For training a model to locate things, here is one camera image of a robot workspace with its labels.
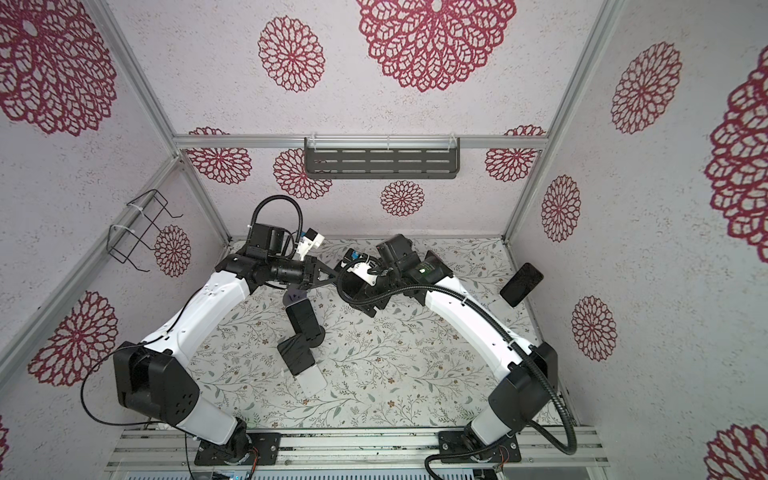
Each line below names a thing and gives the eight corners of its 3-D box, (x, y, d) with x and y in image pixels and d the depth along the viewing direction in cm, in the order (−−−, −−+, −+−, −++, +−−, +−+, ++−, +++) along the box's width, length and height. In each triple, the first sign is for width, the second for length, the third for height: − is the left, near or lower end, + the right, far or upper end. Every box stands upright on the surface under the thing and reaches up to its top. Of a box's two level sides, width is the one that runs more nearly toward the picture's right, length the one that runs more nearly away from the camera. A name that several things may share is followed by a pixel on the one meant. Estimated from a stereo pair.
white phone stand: (306, 399, 83) (304, 397, 82) (297, 379, 87) (295, 376, 85) (329, 385, 86) (328, 382, 84) (319, 366, 90) (318, 363, 88)
